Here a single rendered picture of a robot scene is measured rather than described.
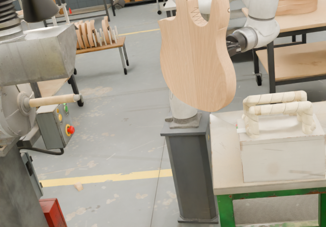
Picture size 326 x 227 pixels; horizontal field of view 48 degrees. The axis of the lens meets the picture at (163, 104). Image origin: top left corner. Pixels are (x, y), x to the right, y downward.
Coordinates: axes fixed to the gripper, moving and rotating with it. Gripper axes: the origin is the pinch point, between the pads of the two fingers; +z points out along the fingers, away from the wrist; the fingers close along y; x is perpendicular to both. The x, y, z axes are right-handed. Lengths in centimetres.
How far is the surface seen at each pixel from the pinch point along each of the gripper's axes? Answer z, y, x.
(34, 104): 49, 43, -12
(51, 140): 41, 64, -41
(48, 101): 44, 39, -12
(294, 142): -7.2, -34.1, -25.1
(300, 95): -16.2, -29.7, -12.9
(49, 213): 53, 62, -77
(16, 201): 66, 53, -55
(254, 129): 0.7, -24.7, -20.1
